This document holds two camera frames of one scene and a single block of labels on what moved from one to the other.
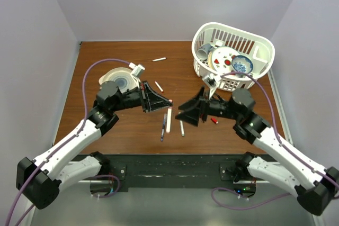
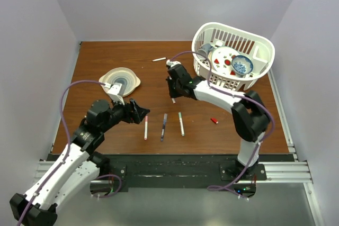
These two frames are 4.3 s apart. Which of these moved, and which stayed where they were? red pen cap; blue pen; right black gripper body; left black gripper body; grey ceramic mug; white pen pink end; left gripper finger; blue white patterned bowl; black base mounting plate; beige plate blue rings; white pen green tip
Moved: left gripper finger; white pen pink end; left black gripper body; right black gripper body
Stayed: white pen green tip; blue pen; beige plate blue rings; grey ceramic mug; black base mounting plate; red pen cap; blue white patterned bowl
